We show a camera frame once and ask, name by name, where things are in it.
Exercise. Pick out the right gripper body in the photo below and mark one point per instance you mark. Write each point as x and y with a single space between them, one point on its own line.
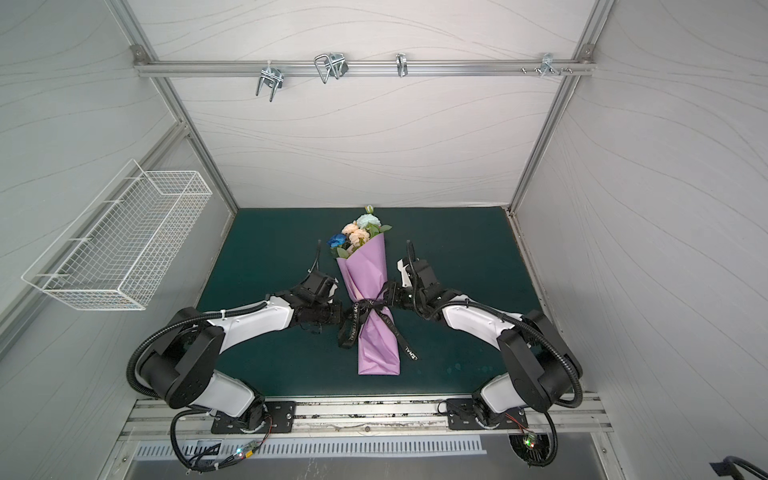
398 297

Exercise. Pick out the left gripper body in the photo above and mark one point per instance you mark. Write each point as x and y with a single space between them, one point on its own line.
327 313

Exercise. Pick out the pink purple wrapping paper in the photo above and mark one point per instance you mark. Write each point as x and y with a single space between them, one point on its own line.
364 274

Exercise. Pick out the blue fake flower stem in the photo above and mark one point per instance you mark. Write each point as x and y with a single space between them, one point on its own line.
338 242

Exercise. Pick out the mint fake flower stem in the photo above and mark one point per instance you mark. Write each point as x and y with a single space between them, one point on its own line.
370 223

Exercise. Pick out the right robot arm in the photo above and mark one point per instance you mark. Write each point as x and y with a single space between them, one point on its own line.
541 370

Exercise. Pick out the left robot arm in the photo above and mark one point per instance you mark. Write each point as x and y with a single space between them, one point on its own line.
177 363

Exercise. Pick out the green table mat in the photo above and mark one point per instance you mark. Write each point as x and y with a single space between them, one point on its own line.
472 250

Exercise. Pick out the white vent grille strip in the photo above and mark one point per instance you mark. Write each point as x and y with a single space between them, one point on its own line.
327 447

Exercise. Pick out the metal U-bolt clamp left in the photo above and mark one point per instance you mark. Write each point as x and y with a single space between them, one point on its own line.
271 79

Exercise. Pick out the metal u-bolt clamp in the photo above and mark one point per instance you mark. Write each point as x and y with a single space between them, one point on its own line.
271 79
331 65

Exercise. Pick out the metal U-bolt clamp middle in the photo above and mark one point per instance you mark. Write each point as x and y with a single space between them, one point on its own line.
331 65

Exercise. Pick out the metal bolt clamp right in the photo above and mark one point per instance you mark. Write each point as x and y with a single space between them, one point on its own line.
547 67

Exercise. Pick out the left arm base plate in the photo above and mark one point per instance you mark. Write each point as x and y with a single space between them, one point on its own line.
262 417

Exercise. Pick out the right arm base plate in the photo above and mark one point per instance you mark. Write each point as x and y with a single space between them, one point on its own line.
464 414

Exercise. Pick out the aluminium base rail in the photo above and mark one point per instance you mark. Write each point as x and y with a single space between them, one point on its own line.
399 415

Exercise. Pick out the white wire basket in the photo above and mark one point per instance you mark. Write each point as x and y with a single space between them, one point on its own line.
114 255

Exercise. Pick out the metal bracket clamp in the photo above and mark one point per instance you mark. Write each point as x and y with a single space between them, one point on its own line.
401 65

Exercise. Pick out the aluminium crossbar rail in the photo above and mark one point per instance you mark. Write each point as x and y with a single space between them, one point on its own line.
357 68

